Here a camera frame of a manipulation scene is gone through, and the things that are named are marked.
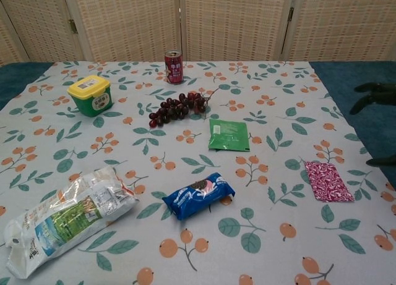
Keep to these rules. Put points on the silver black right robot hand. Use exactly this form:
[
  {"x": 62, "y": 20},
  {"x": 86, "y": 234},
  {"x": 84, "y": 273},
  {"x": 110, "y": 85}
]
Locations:
[{"x": 382, "y": 93}]

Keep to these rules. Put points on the woven bamboo screen panel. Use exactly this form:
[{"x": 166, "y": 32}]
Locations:
[
  {"x": 40, "y": 22},
  {"x": 7, "y": 40},
  {"x": 130, "y": 22},
  {"x": 346, "y": 22},
  {"x": 232, "y": 22}
]

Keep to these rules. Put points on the green foil sachet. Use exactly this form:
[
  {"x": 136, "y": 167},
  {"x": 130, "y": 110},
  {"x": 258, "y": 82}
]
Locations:
[{"x": 229, "y": 135}]

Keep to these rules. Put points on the bunch of dark red grapes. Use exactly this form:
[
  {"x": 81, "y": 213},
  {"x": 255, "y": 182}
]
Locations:
[{"x": 176, "y": 108}]

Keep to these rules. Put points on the red drink can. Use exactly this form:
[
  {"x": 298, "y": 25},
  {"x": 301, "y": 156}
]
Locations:
[{"x": 173, "y": 68}]

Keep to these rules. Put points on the blue cookie packet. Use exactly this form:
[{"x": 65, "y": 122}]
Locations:
[{"x": 198, "y": 195}]

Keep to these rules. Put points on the floral print tablecloth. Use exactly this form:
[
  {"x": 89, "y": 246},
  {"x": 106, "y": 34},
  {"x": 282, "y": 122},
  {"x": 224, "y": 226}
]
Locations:
[{"x": 173, "y": 161}]

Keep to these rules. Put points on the green tub with yellow lid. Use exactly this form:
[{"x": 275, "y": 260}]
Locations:
[{"x": 91, "y": 96}]

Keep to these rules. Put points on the white snack bag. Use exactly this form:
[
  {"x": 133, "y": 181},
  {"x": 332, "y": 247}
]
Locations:
[{"x": 68, "y": 217}]

